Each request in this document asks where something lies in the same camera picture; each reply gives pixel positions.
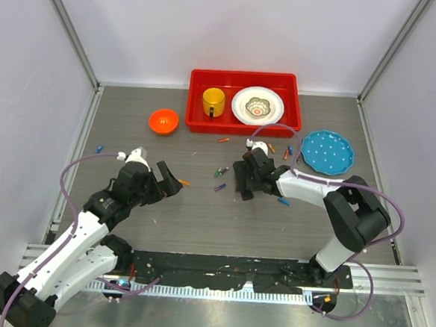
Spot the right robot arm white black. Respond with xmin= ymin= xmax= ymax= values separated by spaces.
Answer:
xmin=233 ymin=148 xmax=390 ymax=287

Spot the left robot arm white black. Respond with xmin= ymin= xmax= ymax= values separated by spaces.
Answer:
xmin=0 ymin=149 xmax=183 ymax=327

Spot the orange battery near left gripper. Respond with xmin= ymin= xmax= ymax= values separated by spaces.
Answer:
xmin=178 ymin=179 xmax=190 ymax=186

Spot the purple pink battery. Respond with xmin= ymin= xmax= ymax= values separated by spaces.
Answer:
xmin=214 ymin=184 xmax=226 ymax=192

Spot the green battery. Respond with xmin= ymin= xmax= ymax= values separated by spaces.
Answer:
xmin=214 ymin=166 xmax=223 ymax=178

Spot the orange battery near tray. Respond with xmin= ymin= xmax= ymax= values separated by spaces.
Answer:
xmin=217 ymin=137 xmax=230 ymax=143

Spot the orange plastic bowl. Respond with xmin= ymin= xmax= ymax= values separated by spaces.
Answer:
xmin=148 ymin=109 xmax=179 ymax=136

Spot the small patterned bowl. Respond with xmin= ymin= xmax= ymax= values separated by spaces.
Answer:
xmin=245 ymin=96 xmax=271 ymax=117

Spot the white paper plate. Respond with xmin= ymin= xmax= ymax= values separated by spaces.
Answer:
xmin=231 ymin=86 xmax=284 ymax=126

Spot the blue dotted plate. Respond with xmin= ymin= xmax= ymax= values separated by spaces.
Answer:
xmin=302 ymin=130 xmax=355 ymax=176

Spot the yellow mug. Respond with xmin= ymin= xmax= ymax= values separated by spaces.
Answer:
xmin=202 ymin=87 xmax=225 ymax=118

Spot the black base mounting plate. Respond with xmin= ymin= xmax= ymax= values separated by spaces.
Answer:
xmin=102 ymin=246 xmax=355 ymax=299

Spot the red plastic tray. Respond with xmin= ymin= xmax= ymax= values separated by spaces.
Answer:
xmin=185 ymin=69 xmax=302 ymax=138

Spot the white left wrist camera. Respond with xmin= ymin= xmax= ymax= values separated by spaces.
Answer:
xmin=116 ymin=147 xmax=151 ymax=172

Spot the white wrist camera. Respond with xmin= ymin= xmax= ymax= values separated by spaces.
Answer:
xmin=246 ymin=139 xmax=269 ymax=156
xmin=116 ymin=147 xmax=151 ymax=172

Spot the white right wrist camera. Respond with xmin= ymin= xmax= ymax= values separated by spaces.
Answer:
xmin=246 ymin=139 xmax=269 ymax=156

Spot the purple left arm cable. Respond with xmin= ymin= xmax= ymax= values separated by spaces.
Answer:
xmin=0 ymin=146 xmax=170 ymax=327

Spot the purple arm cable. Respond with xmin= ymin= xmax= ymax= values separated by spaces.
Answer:
xmin=237 ymin=122 xmax=412 ymax=325
xmin=0 ymin=146 xmax=170 ymax=327

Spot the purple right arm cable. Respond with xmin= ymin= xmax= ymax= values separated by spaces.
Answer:
xmin=237 ymin=122 xmax=412 ymax=325

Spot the aluminium front rail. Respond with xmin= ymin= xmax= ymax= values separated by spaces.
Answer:
xmin=18 ymin=239 xmax=429 ymax=317

